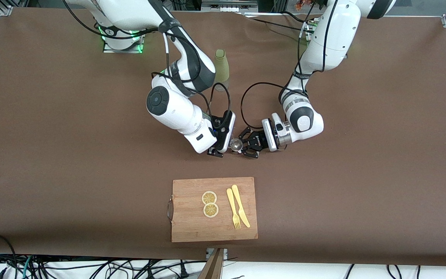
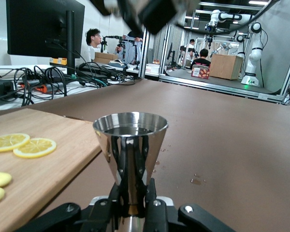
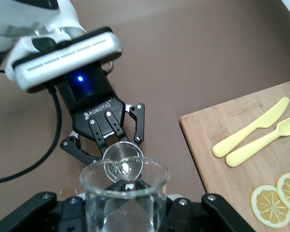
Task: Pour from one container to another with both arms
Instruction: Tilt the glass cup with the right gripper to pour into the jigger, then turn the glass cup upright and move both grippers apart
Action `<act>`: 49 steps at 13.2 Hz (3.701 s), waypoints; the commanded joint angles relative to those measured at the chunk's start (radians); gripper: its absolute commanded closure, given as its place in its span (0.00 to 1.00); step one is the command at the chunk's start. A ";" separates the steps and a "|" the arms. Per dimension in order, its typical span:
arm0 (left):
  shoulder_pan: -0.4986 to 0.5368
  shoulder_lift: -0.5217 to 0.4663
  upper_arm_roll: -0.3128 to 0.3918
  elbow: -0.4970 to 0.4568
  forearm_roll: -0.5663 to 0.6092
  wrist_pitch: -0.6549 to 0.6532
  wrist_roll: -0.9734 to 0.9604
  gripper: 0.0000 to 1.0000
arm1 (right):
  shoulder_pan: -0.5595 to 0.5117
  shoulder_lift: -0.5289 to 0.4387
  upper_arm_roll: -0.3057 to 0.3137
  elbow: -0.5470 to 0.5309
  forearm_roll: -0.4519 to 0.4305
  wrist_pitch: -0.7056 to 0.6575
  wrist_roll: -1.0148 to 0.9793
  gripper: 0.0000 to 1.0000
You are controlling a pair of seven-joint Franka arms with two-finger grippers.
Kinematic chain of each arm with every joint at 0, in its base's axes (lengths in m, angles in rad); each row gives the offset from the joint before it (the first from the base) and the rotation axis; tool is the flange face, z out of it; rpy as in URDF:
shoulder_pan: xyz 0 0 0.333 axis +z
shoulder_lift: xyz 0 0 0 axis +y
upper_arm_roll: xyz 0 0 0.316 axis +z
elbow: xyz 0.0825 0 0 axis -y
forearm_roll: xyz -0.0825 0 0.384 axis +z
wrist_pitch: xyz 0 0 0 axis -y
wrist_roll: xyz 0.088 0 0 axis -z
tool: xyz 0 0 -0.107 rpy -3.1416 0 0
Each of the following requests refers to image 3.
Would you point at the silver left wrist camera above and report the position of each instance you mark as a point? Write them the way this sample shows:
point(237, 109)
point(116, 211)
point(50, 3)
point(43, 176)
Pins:
point(62, 58)

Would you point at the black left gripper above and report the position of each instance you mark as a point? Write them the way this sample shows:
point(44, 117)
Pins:
point(87, 96)

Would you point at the steel double jigger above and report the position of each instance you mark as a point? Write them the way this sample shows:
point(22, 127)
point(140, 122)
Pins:
point(120, 152)

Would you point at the yellow plastic knife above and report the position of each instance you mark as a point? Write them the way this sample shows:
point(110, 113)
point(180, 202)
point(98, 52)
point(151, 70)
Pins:
point(244, 130)

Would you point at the yellow plastic fork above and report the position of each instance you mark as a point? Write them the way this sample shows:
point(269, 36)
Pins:
point(251, 149)

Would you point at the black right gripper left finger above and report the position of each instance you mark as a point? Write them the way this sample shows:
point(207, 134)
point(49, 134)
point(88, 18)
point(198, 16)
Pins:
point(38, 212)

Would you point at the clear glass shaker cup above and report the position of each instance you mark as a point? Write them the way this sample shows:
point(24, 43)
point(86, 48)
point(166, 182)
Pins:
point(94, 212)

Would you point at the spilled liquid drops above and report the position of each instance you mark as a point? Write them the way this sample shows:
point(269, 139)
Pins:
point(67, 191)

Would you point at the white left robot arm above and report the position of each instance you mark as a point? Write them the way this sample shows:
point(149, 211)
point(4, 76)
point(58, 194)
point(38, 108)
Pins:
point(38, 14)

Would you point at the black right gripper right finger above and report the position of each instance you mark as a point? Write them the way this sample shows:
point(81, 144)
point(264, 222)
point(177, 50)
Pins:
point(207, 217)

